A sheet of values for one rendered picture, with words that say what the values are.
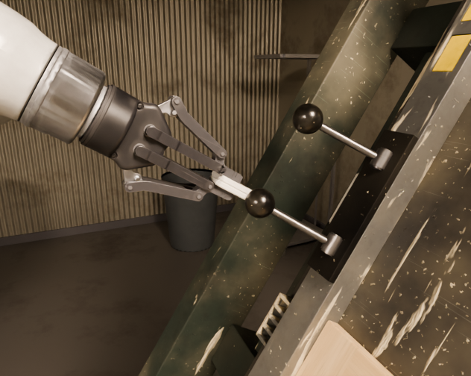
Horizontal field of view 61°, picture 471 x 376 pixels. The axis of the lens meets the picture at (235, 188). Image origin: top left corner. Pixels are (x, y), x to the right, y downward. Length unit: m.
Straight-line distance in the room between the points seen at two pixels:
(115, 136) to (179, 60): 3.80
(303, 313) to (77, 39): 3.73
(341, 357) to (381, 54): 0.52
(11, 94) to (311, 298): 0.40
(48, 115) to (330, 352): 0.40
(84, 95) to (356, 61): 0.48
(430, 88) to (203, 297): 0.48
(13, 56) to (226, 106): 4.05
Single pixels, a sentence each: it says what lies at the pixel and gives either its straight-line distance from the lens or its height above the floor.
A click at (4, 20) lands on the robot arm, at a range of 0.44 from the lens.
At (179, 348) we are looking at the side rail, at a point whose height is 1.12.
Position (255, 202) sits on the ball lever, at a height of 1.44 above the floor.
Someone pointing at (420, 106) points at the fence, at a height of 1.55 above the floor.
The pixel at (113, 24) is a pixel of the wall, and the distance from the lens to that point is 4.12.
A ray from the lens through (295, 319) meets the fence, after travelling 0.54.
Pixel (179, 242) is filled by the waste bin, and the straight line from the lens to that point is 3.69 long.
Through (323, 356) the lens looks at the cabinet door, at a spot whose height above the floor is 1.27.
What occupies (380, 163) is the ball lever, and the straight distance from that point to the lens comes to 0.51.
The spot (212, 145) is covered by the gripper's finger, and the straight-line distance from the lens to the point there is 0.50.
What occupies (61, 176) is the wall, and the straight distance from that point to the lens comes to 4.17.
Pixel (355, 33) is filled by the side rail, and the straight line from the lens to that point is 0.75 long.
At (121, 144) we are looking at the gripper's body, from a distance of 0.47.
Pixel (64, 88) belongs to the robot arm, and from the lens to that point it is 0.43.
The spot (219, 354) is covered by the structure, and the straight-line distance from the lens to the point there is 0.79.
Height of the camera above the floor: 1.60
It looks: 17 degrees down
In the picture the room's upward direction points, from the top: straight up
